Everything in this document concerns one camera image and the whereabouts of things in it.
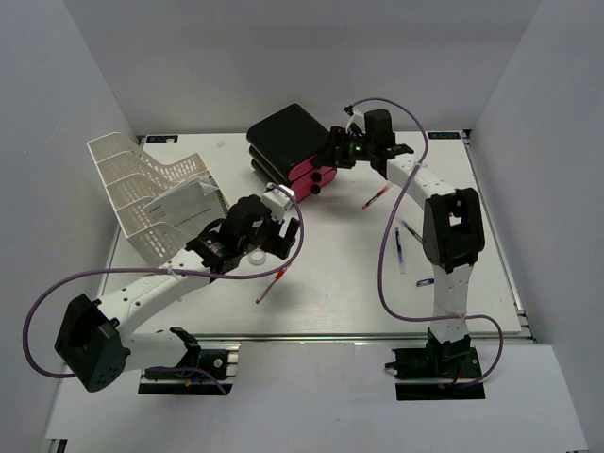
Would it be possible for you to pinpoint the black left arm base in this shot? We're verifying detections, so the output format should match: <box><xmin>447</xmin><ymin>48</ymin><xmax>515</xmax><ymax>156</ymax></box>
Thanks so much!
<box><xmin>138</xmin><ymin>327</ymin><xmax>239</xmax><ymax>396</ymax></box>

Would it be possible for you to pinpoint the clear tape roll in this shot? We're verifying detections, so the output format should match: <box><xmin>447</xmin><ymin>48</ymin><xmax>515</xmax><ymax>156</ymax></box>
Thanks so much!
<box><xmin>247</xmin><ymin>249</ymin><xmax>267</xmax><ymax>266</ymax></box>

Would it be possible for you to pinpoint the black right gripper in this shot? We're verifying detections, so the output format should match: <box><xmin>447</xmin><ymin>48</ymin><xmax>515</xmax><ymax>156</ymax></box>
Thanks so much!
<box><xmin>311</xmin><ymin>126</ymin><xmax>377</xmax><ymax>169</ymax></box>

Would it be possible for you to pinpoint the white Canon safety booklet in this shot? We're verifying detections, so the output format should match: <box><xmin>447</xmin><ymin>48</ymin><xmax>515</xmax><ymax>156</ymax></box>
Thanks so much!
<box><xmin>143</xmin><ymin>173</ymin><xmax>229</xmax><ymax>242</ymax></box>

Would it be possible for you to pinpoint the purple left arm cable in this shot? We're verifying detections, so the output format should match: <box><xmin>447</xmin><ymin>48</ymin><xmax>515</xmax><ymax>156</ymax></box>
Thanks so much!
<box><xmin>23</xmin><ymin>183</ymin><xmax>306</xmax><ymax>378</ymax></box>

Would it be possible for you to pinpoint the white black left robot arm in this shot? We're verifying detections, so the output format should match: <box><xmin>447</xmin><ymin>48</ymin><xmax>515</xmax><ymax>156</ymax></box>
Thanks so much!
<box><xmin>55</xmin><ymin>186</ymin><xmax>303</xmax><ymax>393</ymax></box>

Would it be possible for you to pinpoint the blue capped clear pen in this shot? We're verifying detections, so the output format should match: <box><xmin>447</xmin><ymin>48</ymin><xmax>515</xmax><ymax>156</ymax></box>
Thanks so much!
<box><xmin>394</xmin><ymin>227</ymin><xmax>406</xmax><ymax>275</ymax></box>

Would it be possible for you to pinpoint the red gel pen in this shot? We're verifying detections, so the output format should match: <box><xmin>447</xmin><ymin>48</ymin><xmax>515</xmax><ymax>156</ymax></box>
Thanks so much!
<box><xmin>255</xmin><ymin>266</ymin><xmax>289</xmax><ymax>305</ymax></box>

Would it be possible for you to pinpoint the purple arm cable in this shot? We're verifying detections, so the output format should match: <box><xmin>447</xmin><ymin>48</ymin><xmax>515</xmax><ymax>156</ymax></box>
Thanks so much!
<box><xmin>351</xmin><ymin>97</ymin><xmax>505</xmax><ymax>389</ymax></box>
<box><xmin>23</xmin><ymin>183</ymin><xmax>306</xmax><ymax>378</ymax></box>

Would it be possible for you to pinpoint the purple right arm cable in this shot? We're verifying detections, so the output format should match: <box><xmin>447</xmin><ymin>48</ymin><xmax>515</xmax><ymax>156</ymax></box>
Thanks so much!
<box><xmin>351</xmin><ymin>97</ymin><xmax>505</xmax><ymax>389</ymax></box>

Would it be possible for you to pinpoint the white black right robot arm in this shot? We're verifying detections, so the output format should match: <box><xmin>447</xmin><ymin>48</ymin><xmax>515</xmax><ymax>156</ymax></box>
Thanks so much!
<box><xmin>312</xmin><ymin>109</ymin><xmax>485</xmax><ymax>377</ymax></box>

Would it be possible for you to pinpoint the orange capped dark pen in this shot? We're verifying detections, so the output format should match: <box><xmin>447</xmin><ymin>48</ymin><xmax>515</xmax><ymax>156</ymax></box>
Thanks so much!
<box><xmin>361</xmin><ymin>184</ymin><xmax>392</xmax><ymax>210</ymax></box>

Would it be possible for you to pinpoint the purple capped clear pen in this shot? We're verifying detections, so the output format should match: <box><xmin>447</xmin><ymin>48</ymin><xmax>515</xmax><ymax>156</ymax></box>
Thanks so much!
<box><xmin>395</xmin><ymin>216</ymin><xmax>423</xmax><ymax>243</ymax></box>

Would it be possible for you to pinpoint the black pink drawer organizer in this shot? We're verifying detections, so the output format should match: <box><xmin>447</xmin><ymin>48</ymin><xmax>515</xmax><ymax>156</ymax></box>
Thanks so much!
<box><xmin>246</xmin><ymin>104</ymin><xmax>337</xmax><ymax>201</ymax></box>

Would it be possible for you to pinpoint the blue ballpoint pen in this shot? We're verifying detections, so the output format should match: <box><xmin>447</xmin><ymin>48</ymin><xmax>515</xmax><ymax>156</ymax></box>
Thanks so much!
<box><xmin>416</xmin><ymin>278</ymin><xmax>435</xmax><ymax>288</ymax></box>

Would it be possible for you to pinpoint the white perforated file tray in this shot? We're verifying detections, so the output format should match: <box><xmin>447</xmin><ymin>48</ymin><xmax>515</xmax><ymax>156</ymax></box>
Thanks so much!
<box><xmin>87</xmin><ymin>132</ymin><xmax>229</xmax><ymax>267</ymax></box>

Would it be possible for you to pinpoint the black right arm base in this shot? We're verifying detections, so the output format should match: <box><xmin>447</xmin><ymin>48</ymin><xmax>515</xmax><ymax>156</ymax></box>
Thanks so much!
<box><xmin>384</xmin><ymin>334</ymin><xmax>486</xmax><ymax>402</ymax></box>

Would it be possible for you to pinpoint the aluminium table edge rail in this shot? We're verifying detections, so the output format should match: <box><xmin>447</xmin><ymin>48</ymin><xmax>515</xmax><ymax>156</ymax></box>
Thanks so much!
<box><xmin>133</xmin><ymin>327</ymin><xmax>535</xmax><ymax>343</ymax></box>

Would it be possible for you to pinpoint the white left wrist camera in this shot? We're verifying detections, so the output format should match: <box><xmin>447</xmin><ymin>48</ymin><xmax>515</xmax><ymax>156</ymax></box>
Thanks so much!
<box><xmin>260</xmin><ymin>183</ymin><xmax>295</xmax><ymax>223</ymax></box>

